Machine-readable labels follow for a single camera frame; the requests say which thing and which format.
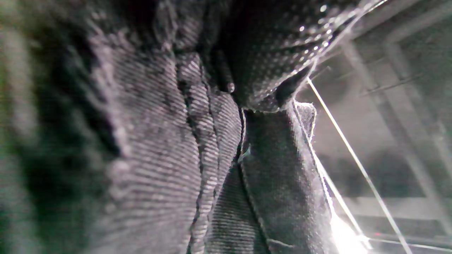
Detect wooden book rack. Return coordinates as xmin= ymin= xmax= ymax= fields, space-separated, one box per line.
xmin=339 ymin=35 xmax=452 ymax=233

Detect person's left hand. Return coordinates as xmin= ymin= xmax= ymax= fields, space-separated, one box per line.
xmin=212 ymin=0 xmax=368 ymax=113

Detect black trousers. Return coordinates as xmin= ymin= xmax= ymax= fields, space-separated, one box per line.
xmin=0 ymin=0 xmax=338 ymax=254

